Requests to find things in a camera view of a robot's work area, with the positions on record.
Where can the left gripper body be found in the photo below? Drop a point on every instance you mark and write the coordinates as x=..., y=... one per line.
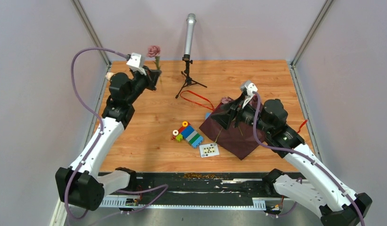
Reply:
x=143, y=79

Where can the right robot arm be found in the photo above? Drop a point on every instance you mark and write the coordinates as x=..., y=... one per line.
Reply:
x=335, y=203

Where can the cream artificial rose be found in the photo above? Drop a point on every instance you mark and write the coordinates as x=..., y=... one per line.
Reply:
x=109, y=75

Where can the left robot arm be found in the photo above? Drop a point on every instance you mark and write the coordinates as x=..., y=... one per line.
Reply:
x=80, y=184

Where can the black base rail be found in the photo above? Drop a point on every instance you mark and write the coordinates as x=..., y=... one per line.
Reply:
x=234, y=191

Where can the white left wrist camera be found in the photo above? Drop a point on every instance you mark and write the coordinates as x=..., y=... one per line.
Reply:
x=136, y=63

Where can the mauve artificial rose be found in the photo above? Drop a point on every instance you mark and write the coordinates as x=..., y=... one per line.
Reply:
x=154, y=52

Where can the multicolour toy brick car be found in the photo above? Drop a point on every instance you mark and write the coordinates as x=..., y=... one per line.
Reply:
x=190, y=135

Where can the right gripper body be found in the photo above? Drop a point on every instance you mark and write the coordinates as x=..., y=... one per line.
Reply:
x=247, y=115

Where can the purple artificial flower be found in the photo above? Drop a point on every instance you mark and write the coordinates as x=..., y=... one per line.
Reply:
x=226, y=100

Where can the nine of spades card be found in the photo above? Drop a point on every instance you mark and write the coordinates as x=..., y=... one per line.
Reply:
x=209, y=150

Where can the black tripod stand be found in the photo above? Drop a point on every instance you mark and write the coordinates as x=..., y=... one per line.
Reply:
x=188, y=80

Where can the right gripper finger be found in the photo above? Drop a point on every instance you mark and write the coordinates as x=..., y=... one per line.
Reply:
x=235, y=103
x=226, y=117

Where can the silver microphone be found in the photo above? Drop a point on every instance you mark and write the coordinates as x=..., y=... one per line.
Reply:
x=191, y=21

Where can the green toy block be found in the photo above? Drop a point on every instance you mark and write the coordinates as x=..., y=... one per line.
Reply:
x=179, y=138

